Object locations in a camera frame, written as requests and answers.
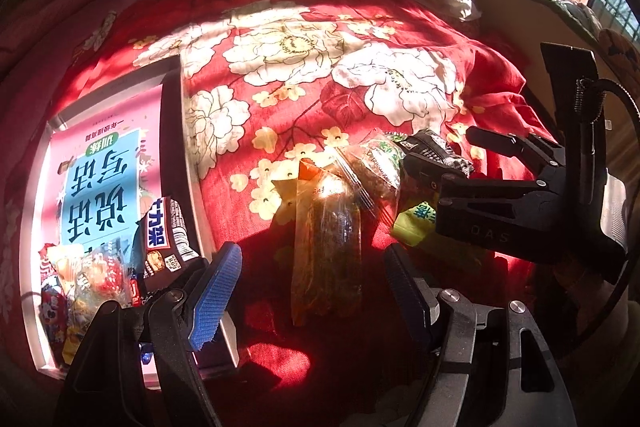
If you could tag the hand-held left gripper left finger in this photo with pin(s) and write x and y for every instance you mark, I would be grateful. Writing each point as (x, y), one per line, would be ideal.
(215, 297)

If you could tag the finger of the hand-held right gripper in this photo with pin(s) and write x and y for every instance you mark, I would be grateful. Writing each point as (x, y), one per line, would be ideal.
(480, 207)
(505, 143)

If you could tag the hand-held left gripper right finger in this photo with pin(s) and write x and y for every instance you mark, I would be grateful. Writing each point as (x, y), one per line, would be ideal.
(405, 297)

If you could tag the black snack packet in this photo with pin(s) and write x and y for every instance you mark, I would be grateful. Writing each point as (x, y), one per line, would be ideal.
(447, 154)

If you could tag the yellow snack packet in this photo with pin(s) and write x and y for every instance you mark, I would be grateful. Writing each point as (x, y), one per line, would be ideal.
(412, 222)

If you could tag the brown chocolate bar packet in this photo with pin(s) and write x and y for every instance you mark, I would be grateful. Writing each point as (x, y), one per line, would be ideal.
(165, 242)

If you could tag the long orange snack packet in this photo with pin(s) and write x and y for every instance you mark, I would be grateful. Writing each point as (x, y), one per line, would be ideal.
(325, 252)

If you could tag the round cake clear packet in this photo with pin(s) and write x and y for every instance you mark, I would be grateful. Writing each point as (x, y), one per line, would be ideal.
(375, 167)

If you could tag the clear pastry packet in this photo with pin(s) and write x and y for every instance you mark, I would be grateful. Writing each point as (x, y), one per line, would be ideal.
(95, 279)

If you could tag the red blue snack packet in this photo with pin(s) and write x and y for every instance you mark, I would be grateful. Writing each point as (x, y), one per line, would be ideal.
(52, 314)

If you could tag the box with pink book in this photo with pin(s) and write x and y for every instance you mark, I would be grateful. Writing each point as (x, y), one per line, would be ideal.
(177, 132)

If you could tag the red white striped candy packet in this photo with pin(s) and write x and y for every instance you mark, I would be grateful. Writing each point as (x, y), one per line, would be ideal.
(47, 267)

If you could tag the red floral blanket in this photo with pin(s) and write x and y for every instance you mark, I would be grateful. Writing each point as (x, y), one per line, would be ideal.
(475, 82)

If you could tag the orange patterned cushion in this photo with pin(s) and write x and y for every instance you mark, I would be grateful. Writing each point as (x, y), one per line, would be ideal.
(620, 52)

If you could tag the pink picture book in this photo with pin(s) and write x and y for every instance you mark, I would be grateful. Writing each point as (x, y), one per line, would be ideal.
(100, 187)

